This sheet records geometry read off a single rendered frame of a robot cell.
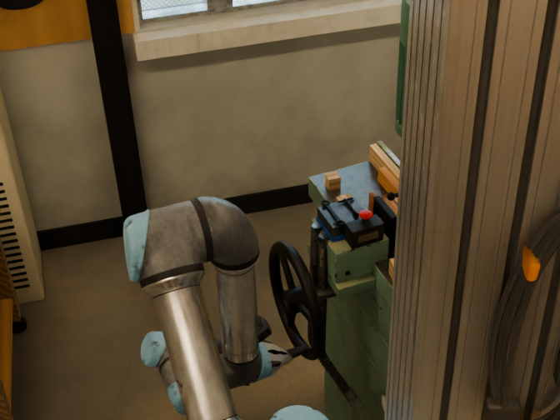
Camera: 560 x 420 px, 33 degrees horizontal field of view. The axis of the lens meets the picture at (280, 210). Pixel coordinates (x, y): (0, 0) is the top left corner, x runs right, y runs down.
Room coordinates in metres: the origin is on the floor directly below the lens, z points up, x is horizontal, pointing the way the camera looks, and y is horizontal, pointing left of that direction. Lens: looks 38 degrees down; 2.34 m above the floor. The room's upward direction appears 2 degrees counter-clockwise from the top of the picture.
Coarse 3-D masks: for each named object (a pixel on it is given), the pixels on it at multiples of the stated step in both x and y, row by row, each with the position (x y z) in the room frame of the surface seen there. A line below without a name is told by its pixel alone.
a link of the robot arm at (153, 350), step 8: (152, 336) 1.38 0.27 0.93; (160, 336) 1.38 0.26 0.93; (144, 344) 1.38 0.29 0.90; (152, 344) 1.36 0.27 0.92; (160, 344) 1.36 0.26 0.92; (144, 352) 1.37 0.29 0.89; (152, 352) 1.35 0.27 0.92; (160, 352) 1.35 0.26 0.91; (144, 360) 1.35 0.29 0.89; (152, 360) 1.34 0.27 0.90; (160, 360) 1.34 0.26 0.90
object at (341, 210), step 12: (336, 204) 1.71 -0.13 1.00; (324, 216) 1.67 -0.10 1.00; (348, 216) 1.67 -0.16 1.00; (372, 216) 1.65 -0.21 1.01; (324, 228) 1.66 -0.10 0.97; (336, 228) 1.63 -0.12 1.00; (348, 228) 1.61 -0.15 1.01; (360, 228) 1.61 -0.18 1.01; (372, 228) 1.61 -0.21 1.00; (336, 240) 1.63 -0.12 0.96; (348, 240) 1.61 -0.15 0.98; (360, 240) 1.60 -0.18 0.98; (372, 240) 1.62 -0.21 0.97
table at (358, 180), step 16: (320, 176) 1.96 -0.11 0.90; (352, 176) 1.96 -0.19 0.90; (368, 176) 1.95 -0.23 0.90; (320, 192) 1.89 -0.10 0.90; (336, 192) 1.89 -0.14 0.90; (352, 192) 1.89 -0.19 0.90; (368, 192) 1.88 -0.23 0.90; (384, 192) 1.88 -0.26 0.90; (384, 272) 1.58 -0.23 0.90; (336, 288) 1.58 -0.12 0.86; (352, 288) 1.58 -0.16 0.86; (368, 288) 1.59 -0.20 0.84; (384, 288) 1.56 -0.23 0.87
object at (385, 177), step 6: (378, 168) 1.93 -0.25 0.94; (384, 168) 1.93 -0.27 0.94; (378, 174) 1.93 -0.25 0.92; (384, 174) 1.90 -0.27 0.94; (390, 174) 1.90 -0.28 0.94; (378, 180) 1.93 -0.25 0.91; (384, 180) 1.90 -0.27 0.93; (390, 180) 1.88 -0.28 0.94; (396, 180) 1.88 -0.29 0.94; (384, 186) 1.90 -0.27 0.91; (390, 186) 1.87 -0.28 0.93; (396, 186) 1.85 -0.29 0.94; (396, 192) 1.84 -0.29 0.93
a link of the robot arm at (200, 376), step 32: (128, 224) 1.28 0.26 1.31; (160, 224) 1.27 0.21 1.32; (192, 224) 1.27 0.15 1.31; (128, 256) 1.24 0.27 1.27; (160, 256) 1.22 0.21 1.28; (192, 256) 1.24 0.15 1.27; (160, 288) 1.19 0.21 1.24; (192, 288) 1.20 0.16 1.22; (160, 320) 1.17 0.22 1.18; (192, 320) 1.16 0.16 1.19; (192, 352) 1.11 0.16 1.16; (192, 384) 1.08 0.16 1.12; (224, 384) 1.09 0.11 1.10; (192, 416) 1.04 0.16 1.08; (224, 416) 1.04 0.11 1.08
